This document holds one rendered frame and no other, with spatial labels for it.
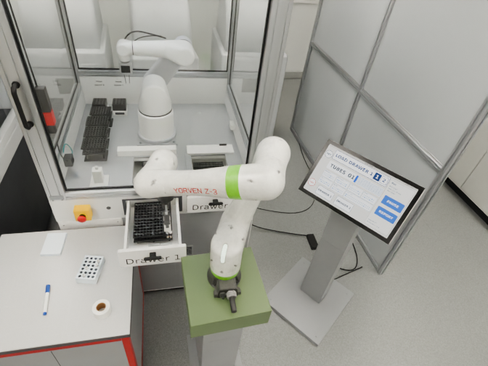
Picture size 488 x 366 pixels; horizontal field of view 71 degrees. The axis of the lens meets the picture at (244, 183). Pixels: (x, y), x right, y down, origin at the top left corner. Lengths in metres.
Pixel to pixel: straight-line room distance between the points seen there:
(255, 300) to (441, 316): 1.75
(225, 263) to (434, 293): 2.02
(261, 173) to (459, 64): 1.47
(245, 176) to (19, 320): 1.11
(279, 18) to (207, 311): 1.15
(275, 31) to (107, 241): 1.24
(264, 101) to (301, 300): 1.50
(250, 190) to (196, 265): 0.62
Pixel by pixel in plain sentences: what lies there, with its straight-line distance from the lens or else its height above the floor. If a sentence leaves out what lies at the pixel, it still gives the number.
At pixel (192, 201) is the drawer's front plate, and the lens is 1.78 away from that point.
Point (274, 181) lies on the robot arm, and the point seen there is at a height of 1.48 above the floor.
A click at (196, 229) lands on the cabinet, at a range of 1.97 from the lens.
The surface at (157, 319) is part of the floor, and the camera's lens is 2.43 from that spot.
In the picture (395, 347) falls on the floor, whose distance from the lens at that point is 2.66.
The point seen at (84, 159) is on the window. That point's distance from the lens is 1.66.
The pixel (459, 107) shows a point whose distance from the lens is 2.23.
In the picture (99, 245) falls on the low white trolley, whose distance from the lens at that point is 1.83.
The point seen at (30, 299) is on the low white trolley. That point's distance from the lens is 1.76.
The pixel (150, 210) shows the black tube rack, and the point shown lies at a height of 0.90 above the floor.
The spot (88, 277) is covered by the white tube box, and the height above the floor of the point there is 0.78.
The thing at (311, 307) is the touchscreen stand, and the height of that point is 0.04.
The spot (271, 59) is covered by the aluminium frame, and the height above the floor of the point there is 1.65.
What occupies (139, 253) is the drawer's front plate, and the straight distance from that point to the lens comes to 1.58.
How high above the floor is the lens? 2.17
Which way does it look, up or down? 42 degrees down
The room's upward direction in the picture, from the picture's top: 8 degrees clockwise
